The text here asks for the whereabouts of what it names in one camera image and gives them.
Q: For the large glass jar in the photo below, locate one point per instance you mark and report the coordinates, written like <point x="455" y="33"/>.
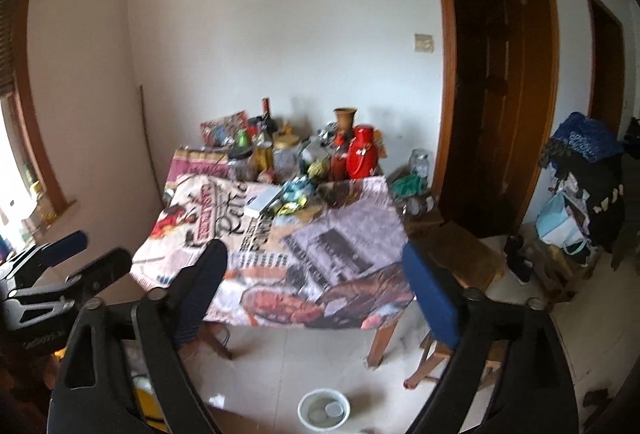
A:
<point x="420" y="167"/>

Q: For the clear glass jar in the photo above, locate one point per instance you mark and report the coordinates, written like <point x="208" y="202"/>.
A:
<point x="314" y="154"/>

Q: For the wooden door frame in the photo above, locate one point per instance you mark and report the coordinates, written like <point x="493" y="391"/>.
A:
<point x="446" y="64"/>

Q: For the gold-lidded clear jar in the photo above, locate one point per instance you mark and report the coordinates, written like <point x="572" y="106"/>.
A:
<point x="286" y="159"/>

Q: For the green knobbly ball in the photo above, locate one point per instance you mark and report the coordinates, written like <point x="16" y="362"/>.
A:
<point x="317" y="169"/>

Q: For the green plastic bag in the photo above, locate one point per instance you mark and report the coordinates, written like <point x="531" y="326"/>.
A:
<point x="407" y="186"/>

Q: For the brown paper cup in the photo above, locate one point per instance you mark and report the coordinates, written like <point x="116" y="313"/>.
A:
<point x="345" y="119"/>

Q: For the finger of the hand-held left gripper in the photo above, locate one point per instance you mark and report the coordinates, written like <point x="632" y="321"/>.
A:
<point x="67" y="243"/>
<point x="107" y="266"/>

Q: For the dark blue cloth pile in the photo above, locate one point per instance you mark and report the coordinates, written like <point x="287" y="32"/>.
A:
<point x="582" y="134"/>

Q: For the dark wooden door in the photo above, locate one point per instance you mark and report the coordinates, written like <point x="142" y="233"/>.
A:
<point x="490" y="89"/>

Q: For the flat white box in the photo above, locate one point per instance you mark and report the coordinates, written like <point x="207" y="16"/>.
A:
<point x="262" y="201"/>

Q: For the low wooden bench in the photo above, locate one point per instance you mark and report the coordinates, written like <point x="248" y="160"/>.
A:
<point x="455" y="254"/>

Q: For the teal snack packet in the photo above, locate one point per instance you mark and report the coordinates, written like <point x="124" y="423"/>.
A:
<point x="297" y="186"/>

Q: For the yellow snack packet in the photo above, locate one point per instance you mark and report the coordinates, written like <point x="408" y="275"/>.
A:
<point x="292" y="205"/>

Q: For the pink printed cloth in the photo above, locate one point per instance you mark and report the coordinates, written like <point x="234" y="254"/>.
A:
<point x="200" y="164"/>

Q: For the black-lidded clear jar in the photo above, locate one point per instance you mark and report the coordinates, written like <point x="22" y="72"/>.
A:
<point x="241" y="169"/>

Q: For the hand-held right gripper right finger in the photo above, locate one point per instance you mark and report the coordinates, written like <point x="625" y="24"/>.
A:
<point x="432" y="294"/>

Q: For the white bowl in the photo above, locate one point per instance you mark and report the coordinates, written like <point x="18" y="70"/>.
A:
<point x="322" y="419"/>

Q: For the oil bottle with yellow label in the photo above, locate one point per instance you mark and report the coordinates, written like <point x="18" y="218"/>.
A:
<point x="263" y="157"/>

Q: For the red thermos jug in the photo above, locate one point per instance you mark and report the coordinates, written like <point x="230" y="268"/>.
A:
<point x="362" y="154"/>

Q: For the wooden table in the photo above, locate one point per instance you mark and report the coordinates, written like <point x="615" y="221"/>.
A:
<point x="382" y="344"/>

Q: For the light blue bag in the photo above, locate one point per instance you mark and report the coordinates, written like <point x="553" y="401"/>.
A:
<point x="560" y="224"/>

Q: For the narrow wooden door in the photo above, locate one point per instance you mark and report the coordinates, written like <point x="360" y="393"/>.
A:
<point x="607" y="64"/>

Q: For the printed newspaper-pattern tablecloth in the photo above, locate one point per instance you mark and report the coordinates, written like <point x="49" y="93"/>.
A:
<point x="300" y="234"/>

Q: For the wooden window frame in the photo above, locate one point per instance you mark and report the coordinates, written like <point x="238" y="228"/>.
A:
<point x="37" y="139"/>

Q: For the red printed snack bag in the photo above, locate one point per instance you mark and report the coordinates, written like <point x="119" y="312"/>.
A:
<point x="222" y="129"/>

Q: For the wall light switch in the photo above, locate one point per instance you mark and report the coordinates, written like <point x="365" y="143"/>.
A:
<point x="423" y="42"/>

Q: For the dark wine bottle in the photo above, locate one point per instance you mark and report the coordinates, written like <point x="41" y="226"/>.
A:
<point x="266" y="112"/>

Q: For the black garment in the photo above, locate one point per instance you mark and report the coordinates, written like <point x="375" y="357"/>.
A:
<point x="600" y="199"/>

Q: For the wooden stool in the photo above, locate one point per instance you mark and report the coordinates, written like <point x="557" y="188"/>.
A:
<point x="417" y="371"/>

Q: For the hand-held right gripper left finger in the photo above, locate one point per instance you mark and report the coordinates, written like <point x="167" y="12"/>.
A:
<point x="207" y="266"/>

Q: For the thin wooden stick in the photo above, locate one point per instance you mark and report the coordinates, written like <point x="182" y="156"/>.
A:
<point x="145" y="124"/>

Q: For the yellow plastic container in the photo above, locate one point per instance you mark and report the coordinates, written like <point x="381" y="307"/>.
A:
<point x="147" y="404"/>

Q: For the black shoe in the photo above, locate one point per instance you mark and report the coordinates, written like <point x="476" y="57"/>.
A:
<point x="517" y="259"/>

